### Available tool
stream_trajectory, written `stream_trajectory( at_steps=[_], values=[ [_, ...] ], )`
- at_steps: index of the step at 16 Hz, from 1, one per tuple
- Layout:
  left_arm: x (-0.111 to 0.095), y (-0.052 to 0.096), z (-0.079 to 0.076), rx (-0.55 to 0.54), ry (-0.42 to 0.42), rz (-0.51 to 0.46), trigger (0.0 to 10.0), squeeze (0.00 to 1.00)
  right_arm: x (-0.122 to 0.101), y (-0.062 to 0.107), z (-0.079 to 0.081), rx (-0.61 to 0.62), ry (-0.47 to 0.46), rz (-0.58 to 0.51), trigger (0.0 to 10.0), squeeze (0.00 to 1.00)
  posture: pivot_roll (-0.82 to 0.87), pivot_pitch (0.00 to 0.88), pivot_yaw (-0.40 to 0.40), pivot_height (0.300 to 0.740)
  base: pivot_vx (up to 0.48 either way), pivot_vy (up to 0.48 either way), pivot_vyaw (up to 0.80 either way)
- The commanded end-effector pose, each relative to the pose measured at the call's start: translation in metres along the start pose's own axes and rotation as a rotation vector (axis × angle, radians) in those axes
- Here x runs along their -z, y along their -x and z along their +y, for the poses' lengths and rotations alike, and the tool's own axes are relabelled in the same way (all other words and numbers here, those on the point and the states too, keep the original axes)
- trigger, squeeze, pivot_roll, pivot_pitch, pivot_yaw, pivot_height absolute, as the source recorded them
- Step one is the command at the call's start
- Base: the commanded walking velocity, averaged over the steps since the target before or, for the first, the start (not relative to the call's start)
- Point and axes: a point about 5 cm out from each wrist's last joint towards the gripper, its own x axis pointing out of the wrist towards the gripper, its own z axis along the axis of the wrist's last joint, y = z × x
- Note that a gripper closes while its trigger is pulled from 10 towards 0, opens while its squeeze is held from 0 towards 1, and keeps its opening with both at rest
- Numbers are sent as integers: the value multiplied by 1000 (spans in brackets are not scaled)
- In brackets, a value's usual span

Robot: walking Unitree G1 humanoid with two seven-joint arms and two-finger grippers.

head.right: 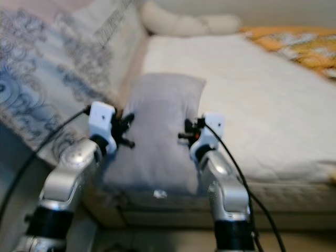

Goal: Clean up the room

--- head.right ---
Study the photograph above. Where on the grey pillow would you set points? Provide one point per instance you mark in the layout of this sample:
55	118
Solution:
163	131

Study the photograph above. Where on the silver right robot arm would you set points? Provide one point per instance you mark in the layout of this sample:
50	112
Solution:
226	184

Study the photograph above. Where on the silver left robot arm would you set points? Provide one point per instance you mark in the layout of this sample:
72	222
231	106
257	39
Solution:
73	173

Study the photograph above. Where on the white quilted mattress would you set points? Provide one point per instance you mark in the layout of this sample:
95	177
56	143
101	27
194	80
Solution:
252	105

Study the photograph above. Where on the cream bolster pillow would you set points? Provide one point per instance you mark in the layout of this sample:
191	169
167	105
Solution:
189	23

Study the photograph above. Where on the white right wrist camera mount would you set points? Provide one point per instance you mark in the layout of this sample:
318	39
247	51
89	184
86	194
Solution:
214	126

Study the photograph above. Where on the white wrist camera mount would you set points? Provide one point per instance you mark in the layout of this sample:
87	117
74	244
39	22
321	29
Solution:
102	118
214	126

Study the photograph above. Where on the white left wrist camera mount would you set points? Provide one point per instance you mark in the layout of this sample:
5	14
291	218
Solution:
102	118

